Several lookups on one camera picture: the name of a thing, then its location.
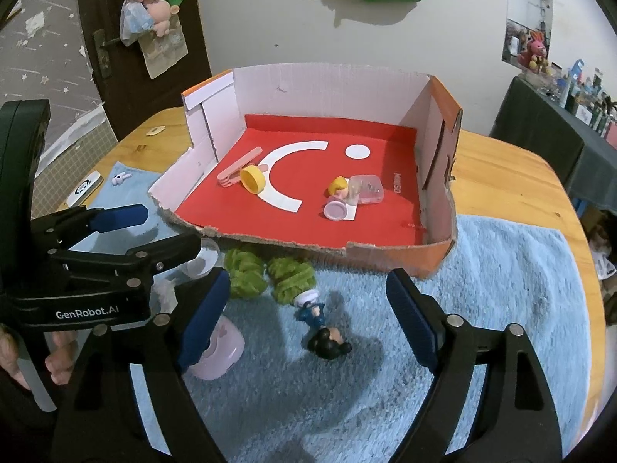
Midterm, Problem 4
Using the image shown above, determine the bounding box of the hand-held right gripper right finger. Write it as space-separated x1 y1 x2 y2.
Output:
386 269 565 463

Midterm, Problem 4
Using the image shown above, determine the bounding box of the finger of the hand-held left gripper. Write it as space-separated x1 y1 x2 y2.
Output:
48 234 202 295
30 204 149 252

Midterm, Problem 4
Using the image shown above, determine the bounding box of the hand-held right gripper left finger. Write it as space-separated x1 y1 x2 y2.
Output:
53 266 231 463

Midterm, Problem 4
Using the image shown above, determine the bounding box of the pink round case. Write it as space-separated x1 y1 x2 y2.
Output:
188 316 244 381

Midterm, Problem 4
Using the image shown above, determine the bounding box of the clear plastic cup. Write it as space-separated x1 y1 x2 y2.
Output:
180 238 221 279

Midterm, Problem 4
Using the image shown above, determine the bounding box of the green fuzzy scrunchie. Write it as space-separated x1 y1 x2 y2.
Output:
226 248 267 300
266 257 316 304

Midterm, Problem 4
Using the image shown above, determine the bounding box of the dark-haired figurine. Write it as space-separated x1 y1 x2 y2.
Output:
294 289 352 361

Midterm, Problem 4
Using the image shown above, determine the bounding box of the pink clothespin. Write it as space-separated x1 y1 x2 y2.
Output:
217 147 263 186

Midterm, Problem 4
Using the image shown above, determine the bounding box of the yellow bottle cap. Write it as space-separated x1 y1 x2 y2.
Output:
240 165 268 195

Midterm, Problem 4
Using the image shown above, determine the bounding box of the clear plastic capsule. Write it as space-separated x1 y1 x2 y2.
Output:
347 174 385 207

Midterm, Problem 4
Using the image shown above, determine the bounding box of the blonde figurine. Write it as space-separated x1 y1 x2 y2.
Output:
322 175 360 223

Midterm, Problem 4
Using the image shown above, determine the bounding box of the orange cardboard box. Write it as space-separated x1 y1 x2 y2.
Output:
147 63 464 279

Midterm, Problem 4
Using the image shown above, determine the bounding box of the person's left hand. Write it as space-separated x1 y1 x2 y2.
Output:
0 325 86 389

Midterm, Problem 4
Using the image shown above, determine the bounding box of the white rectangular device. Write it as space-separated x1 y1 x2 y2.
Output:
65 171 103 207

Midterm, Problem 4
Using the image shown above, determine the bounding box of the blue fluffy towel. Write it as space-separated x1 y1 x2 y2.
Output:
89 161 593 463

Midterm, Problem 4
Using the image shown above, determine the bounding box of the hanging printed paper bag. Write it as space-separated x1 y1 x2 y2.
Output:
140 24 189 79

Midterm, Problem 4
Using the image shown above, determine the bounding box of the clear plastic bag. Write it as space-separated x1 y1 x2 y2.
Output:
119 0 155 46

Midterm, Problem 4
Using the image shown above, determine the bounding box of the pink plush toy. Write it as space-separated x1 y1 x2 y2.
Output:
143 0 178 38

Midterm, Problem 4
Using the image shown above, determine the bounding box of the dark cloth covered table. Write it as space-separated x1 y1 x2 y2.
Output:
489 76 617 213

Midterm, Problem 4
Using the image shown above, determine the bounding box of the row of bottles and boxes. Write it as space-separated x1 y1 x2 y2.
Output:
525 58 617 150

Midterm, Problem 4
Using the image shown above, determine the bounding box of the pink bunny plush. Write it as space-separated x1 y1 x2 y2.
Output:
518 30 550 71

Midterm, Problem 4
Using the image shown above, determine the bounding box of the metal door handle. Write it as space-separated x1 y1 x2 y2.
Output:
93 29 121 78

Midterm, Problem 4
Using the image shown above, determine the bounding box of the wall mirror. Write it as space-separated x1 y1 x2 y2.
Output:
501 0 553 71

